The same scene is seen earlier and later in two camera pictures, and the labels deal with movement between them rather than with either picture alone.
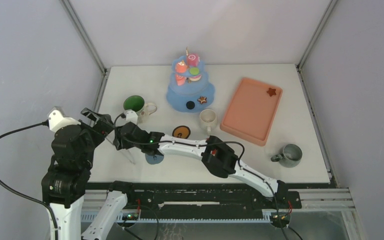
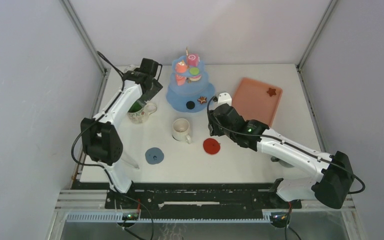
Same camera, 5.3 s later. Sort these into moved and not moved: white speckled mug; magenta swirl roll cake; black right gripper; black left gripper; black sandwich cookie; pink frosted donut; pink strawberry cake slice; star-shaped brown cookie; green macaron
Moved: black left gripper; black right gripper; white speckled mug
Not moved: pink frosted donut; black sandwich cookie; pink strawberry cake slice; star-shaped brown cookie; magenta swirl roll cake; green macaron
